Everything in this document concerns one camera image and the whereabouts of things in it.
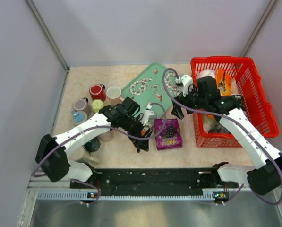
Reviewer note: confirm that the green floral tray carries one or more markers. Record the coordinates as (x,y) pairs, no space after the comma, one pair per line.
(147,87)

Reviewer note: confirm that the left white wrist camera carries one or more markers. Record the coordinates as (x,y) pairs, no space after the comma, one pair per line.
(148,114)

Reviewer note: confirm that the red plastic basket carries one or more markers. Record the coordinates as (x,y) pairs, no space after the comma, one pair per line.
(258,109)

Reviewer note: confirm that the cream green mug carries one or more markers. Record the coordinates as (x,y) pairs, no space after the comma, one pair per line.
(83,156)

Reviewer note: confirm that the black label cup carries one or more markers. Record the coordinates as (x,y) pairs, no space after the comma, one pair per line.
(240,99)

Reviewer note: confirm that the red mug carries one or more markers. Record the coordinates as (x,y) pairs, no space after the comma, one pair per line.
(97,92)

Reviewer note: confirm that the purple snack bag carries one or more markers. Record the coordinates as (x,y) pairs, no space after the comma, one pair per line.
(170,136)

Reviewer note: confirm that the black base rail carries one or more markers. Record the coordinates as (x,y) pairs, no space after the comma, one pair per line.
(157,181)

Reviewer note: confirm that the dark teal mug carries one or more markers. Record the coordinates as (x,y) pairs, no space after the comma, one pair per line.
(92,145)

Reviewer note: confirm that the mauve grey mug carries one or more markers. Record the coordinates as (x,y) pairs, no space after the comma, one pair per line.
(82,105)

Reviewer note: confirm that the pink cream mug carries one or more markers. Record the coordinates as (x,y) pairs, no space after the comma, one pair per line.
(114,95)

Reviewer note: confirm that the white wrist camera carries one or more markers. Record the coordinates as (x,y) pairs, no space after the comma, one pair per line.
(186,81)
(148,114)

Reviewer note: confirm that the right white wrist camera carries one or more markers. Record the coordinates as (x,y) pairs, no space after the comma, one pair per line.
(186,81)

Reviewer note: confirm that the blue teal mug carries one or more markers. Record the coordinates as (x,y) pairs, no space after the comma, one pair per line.
(78,117)

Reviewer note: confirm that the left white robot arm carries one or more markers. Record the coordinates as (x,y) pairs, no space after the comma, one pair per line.
(54,151)

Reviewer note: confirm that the white plastic bag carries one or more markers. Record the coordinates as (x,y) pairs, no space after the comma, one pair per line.
(206,73)

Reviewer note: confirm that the pink floral mug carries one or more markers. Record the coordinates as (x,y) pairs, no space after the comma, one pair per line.
(107,136)

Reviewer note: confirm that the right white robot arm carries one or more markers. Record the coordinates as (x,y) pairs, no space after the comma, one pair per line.
(266,173)

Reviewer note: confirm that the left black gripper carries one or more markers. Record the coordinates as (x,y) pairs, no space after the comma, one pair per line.
(142,144)

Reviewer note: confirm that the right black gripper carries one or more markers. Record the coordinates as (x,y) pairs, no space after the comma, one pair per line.
(180,97)

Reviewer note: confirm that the light green mug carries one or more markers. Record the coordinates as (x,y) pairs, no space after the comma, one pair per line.
(97,105)

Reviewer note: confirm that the tall orange box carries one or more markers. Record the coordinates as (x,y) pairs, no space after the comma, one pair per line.
(224,82)

